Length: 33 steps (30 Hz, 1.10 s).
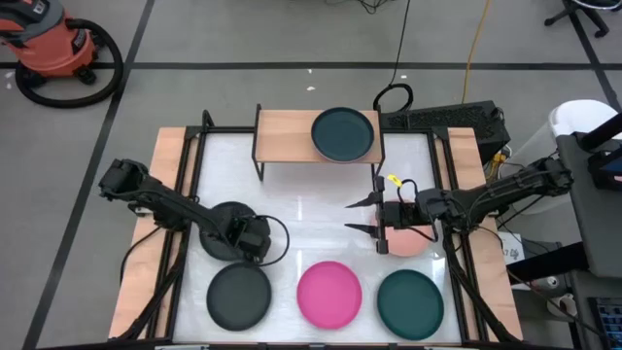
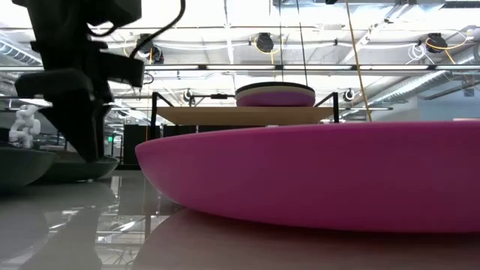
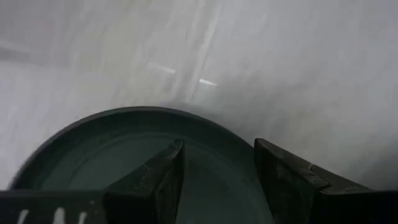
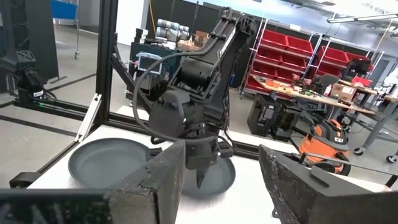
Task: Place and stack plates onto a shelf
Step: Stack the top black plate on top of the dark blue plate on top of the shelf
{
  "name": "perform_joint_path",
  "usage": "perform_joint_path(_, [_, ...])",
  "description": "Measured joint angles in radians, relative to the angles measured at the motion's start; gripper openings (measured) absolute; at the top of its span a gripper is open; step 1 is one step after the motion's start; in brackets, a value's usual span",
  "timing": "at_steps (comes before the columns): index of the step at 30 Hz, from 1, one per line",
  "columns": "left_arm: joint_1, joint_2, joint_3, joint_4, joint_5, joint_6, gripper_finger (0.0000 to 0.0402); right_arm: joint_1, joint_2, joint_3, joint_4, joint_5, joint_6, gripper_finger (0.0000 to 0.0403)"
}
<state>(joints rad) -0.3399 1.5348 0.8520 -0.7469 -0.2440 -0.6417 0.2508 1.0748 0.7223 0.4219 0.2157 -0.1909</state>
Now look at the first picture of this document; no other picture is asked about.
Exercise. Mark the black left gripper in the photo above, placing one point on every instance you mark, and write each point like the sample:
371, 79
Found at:
250, 238

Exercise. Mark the teal green plate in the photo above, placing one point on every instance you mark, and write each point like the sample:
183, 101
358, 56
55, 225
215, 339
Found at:
410, 304

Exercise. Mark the black computer tower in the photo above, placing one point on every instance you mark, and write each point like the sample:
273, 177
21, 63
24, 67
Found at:
452, 121

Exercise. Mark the black keyboard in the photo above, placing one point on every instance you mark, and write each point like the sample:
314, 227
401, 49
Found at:
610, 321

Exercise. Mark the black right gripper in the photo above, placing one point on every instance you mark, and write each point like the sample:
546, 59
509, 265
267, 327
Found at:
401, 215

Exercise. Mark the dark navy plate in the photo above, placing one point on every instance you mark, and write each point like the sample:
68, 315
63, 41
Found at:
342, 133

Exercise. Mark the peach plate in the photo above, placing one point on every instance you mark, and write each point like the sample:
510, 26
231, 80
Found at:
408, 245

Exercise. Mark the white paper sheet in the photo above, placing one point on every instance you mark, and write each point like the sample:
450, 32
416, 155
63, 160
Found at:
512, 250

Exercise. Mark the wooden shelf black metal legs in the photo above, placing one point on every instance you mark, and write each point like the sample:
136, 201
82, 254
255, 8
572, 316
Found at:
282, 136

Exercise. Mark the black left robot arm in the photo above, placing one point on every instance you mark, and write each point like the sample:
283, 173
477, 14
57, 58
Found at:
165, 201

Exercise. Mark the grey desk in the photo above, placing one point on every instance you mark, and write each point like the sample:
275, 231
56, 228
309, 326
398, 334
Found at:
593, 233

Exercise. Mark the dark grey plate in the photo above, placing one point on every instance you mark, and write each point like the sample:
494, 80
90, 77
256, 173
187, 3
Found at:
214, 250
238, 296

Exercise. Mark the black metal table frame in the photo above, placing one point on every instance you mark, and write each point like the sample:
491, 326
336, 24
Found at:
223, 129

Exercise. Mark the black device on desk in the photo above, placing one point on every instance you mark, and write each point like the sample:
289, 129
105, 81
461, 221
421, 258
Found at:
605, 165

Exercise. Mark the pink plate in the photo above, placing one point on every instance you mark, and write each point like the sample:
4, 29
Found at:
329, 295

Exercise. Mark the white plastic bin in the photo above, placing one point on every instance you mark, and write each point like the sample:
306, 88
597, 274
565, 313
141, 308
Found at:
578, 116

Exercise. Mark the white table mat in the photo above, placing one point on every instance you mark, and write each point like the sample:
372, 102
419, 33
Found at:
311, 219

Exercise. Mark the orange shop vacuum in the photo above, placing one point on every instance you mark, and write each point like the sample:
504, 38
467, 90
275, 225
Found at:
116, 63
53, 48

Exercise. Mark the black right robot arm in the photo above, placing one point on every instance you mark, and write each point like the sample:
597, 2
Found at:
510, 187

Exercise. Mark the black chair base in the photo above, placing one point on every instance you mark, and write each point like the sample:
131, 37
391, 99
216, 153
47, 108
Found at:
583, 14

